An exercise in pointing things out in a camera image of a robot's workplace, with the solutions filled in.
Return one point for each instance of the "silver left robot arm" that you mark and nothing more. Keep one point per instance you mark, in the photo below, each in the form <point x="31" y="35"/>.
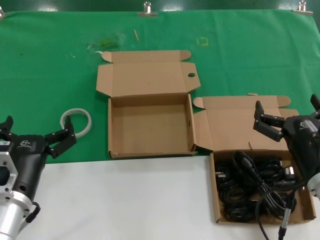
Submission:
<point x="12" y="215"/>

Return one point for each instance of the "clear plastic wrapper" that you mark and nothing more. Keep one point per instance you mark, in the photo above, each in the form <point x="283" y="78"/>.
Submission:
<point x="108" y="42"/>

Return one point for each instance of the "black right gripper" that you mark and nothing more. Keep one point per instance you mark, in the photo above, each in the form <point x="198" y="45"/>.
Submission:
<point x="302" y="142"/>

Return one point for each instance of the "clear adhesive tape roll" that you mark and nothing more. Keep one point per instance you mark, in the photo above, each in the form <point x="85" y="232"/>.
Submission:
<point x="90" y="122"/>

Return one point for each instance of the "white tape scrap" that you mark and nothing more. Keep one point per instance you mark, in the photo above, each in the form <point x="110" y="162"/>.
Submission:
<point x="99" y="52"/>

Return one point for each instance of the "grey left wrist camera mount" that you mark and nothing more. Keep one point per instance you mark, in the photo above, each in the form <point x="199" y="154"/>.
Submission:
<point x="7" y="172"/>

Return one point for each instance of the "small wooden stick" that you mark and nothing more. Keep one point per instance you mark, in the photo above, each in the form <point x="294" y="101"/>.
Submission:
<point x="136" y="35"/>

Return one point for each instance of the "green table cloth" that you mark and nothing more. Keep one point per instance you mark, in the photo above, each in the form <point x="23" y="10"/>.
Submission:
<point x="37" y="75"/>

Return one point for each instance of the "small white paper scrap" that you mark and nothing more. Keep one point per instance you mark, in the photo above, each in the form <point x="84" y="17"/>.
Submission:
<point x="252" y="94"/>

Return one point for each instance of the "silver binder clip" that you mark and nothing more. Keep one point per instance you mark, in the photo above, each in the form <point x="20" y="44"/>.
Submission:
<point x="147" y="13"/>
<point x="303" y="10"/>

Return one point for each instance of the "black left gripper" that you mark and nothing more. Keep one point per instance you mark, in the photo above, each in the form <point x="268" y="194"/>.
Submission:
<point x="27" y="160"/>

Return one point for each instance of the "open cardboard receiving box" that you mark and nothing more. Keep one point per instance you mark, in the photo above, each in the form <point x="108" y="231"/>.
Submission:
<point x="150" y="75"/>

